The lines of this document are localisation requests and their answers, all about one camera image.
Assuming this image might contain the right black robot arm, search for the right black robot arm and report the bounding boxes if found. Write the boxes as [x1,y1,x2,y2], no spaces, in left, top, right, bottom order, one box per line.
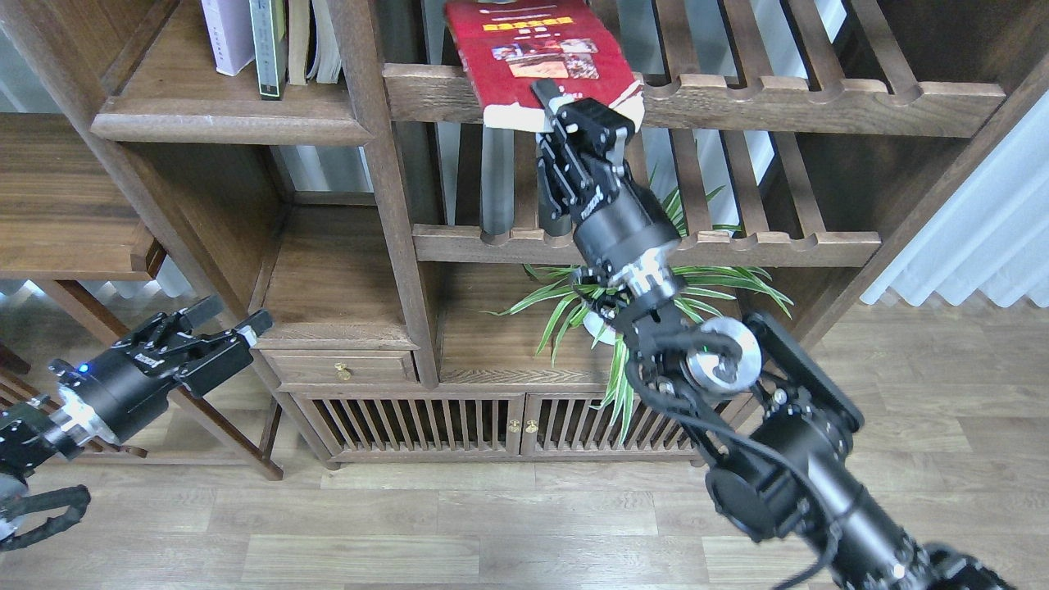
[531,79,1008,589]

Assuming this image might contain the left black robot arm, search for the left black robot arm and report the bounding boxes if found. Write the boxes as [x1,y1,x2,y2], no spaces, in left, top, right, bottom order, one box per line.
[1,296,274,551]

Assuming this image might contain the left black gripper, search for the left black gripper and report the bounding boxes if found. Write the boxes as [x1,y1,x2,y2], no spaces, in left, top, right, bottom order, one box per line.
[48,296,274,446]

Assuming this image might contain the white plant pot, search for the white plant pot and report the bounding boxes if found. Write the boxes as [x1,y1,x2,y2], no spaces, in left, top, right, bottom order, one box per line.
[582,312,617,345]

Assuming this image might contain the brass drawer knob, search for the brass drawer knob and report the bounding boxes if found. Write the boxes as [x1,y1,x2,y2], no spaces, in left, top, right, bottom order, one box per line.
[334,362,354,381]

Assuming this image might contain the white curtain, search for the white curtain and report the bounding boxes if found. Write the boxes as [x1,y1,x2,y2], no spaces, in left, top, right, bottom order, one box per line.
[861,96,1048,307]

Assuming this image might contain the white lavender cover book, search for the white lavender cover book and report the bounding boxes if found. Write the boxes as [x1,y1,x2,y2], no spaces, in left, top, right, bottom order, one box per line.
[200,1,255,77]

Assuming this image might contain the wooden side table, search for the wooden side table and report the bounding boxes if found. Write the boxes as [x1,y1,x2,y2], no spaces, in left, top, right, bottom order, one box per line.
[0,115,284,484]

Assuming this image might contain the dark wooden bookshelf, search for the dark wooden bookshelf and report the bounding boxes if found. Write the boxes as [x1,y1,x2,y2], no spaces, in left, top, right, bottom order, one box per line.
[2,1,1047,462]

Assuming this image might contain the green grey cover book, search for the green grey cover book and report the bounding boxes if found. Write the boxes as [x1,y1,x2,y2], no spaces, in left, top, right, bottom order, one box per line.
[248,1,288,101]

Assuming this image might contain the upright books on shelf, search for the upright books on shelf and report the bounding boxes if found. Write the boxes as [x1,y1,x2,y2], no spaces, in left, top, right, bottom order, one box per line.
[286,1,342,85]

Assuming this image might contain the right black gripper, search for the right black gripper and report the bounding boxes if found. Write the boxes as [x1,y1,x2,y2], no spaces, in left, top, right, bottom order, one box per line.
[529,79,682,307]

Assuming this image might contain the red cover book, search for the red cover book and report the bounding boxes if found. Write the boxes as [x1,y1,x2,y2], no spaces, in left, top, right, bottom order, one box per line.
[443,1,645,132]

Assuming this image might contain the brass cabinet door knobs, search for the brass cabinet door knobs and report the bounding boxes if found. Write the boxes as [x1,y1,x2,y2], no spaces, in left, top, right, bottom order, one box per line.
[506,420,538,433]

